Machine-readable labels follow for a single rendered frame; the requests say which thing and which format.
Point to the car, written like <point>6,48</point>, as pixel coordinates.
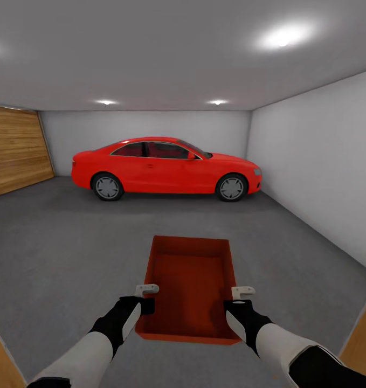
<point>163,165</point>

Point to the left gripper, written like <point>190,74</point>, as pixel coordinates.
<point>148,305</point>

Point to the storage box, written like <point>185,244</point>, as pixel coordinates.
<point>194,276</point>

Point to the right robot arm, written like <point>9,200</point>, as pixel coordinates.
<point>296,362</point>

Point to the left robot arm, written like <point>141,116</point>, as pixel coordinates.
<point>87,362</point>

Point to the garage door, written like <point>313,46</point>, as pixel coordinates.
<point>24,159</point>

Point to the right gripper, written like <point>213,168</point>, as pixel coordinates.
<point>227,304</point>

